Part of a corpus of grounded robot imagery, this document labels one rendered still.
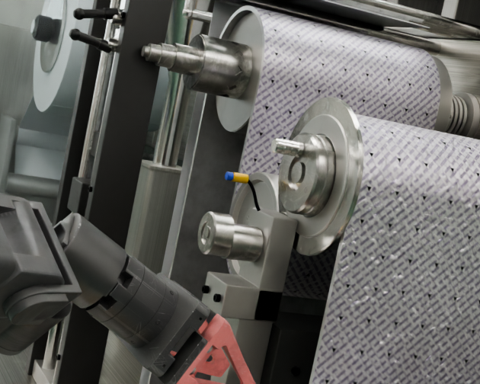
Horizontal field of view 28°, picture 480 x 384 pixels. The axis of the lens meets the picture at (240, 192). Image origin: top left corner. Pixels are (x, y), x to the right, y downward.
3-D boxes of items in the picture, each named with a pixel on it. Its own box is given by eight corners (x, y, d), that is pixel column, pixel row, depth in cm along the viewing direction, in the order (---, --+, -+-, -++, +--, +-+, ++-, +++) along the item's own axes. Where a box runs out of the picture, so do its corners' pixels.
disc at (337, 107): (264, 216, 97) (308, 77, 92) (267, 216, 97) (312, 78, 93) (324, 283, 84) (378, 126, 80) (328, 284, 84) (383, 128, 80)
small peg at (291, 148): (269, 152, 87) (271, 136, 87) (296, 156, 88) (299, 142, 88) (275, 153, 86) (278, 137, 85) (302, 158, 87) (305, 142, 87)
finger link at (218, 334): (237, 438, 76) (152, 376, 73) (205, 405, 83) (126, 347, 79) (289, 369, 77) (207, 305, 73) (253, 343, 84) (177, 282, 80)
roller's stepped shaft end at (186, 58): (136, 64, 107) (141, 36, 107) (185, 75, 110) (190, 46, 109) (145, 65, 104) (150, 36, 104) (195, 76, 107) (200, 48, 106)
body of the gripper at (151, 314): (164, 382, 73) (92, 330, 70) (127, 343, 82) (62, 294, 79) (217, 315, 74) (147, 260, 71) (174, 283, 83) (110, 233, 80)
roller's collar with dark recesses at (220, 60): (177, 87, 111) (188, 33, 111) (225, 97, 114) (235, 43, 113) (197, 91, 105) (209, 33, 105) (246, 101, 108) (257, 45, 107)
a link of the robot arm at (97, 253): (63, 236, 69) (75, 193, 74) (4, 286, 72) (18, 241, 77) (133, 289, 72) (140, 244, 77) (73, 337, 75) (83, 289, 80)
